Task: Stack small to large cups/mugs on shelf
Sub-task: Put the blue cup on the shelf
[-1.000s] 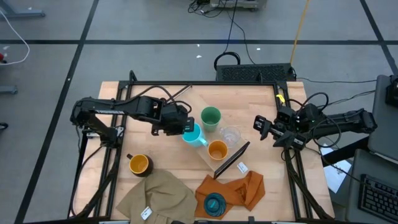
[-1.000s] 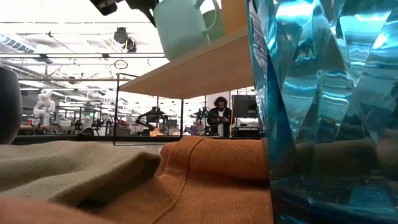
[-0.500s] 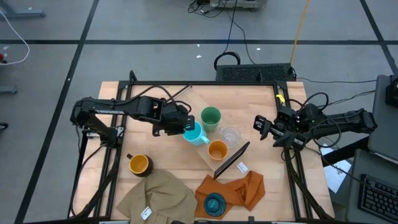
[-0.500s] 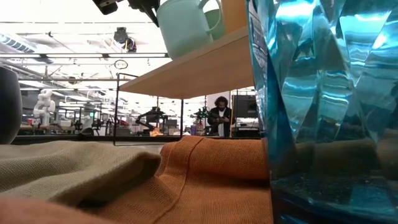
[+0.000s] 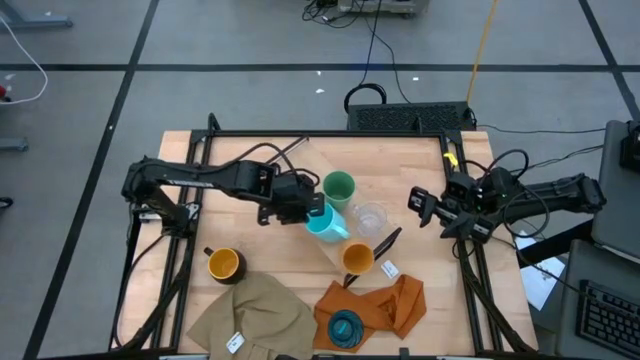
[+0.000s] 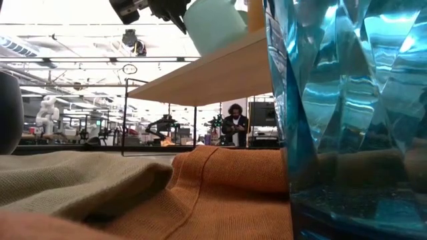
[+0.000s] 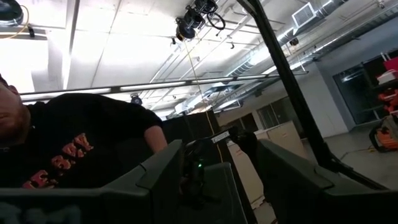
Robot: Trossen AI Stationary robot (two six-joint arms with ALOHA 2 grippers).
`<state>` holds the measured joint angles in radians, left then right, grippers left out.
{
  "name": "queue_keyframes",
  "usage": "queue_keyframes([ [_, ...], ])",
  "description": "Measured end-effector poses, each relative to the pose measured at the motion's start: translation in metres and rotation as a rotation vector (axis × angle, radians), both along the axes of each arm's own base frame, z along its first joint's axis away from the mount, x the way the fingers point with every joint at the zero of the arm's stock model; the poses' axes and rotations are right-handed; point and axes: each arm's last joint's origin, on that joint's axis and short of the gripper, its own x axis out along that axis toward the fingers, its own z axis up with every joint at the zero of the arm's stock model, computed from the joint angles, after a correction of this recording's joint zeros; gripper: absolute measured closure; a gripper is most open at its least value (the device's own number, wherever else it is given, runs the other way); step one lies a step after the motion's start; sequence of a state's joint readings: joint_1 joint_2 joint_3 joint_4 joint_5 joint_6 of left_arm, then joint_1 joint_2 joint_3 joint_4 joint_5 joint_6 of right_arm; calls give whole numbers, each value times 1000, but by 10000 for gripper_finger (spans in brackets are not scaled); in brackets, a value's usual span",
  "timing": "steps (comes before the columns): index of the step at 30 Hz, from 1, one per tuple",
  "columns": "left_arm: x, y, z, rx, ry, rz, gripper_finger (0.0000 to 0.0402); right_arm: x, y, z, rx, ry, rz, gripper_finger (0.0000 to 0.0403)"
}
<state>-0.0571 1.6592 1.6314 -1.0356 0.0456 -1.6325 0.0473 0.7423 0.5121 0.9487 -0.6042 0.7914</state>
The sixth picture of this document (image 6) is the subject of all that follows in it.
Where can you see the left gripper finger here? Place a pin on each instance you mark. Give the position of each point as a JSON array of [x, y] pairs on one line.
[[180, 23]]

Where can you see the mint green mug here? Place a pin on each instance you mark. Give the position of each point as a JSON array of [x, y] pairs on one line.
[[213, 26]]

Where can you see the orange plastic cup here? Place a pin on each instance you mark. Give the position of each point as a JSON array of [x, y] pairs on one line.
[[256, 15]]

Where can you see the beige knitted cloth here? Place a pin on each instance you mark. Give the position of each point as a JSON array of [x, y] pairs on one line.
[[66, 176]]

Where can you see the black background robot arm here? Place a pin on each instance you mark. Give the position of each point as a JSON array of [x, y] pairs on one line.
[[163, 125]]

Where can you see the overhead rig bar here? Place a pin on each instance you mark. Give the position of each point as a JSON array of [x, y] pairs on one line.
[[100, 59]]

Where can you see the person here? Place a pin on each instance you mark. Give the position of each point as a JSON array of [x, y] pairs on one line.
[[235, 128]]

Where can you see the dark background monitor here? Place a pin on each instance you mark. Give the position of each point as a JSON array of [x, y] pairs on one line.
[[262, 115]]

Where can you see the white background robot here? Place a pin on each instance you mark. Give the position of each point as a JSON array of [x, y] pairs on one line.
[[46, 113]]

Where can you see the orange knitted cloth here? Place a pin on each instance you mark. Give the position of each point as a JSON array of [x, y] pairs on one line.
[[227, 193]]

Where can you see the blue faceted glass cup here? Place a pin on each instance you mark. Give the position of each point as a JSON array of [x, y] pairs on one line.
[[350, 100]]

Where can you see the black overhead camera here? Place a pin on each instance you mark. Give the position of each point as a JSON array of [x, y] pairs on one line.
[[131, 41]]

